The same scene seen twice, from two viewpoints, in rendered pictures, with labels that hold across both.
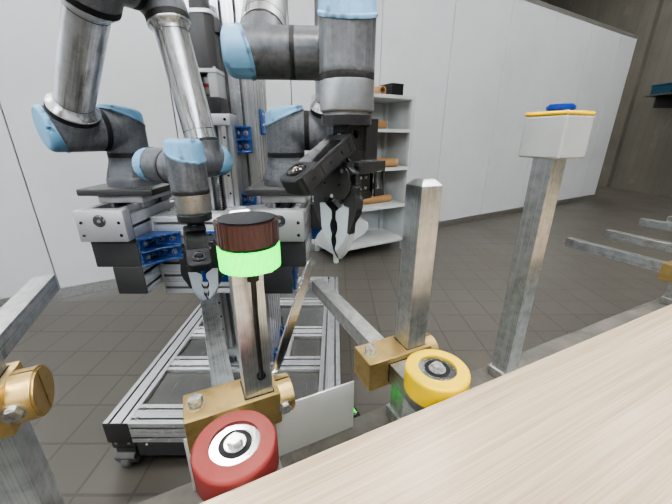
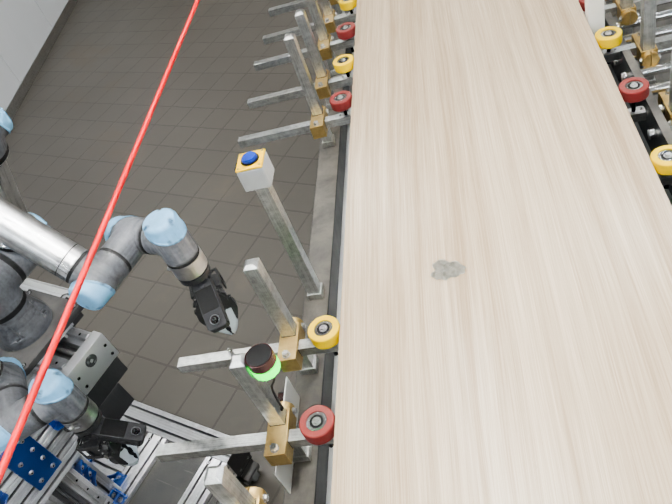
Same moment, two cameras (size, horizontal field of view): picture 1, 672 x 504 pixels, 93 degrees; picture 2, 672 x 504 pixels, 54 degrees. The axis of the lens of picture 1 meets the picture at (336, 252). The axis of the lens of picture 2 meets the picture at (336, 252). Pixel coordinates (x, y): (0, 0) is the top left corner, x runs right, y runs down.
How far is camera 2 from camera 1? 1.19 m
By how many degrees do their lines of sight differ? 45
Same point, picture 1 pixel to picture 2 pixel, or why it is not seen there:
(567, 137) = (267, 174)
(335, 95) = (195, 270)
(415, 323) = (289, 321)
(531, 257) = (289, 231)
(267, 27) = (106, 266)
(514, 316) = (302, 262)
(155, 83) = not seen: outside the picture
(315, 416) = not seen: hidden behind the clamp
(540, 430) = (369, 310)
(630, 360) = (362, 248)
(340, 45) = (185, 250)
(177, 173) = (71, 404)
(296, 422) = not seen: hidden behind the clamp
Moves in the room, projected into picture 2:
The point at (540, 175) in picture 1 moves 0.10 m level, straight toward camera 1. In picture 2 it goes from (264, 193) to (281, 212)
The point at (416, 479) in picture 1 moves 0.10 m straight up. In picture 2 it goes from (362, 362) to (350, 336)
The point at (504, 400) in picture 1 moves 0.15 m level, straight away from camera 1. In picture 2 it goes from (352, 313) to (324, 278)
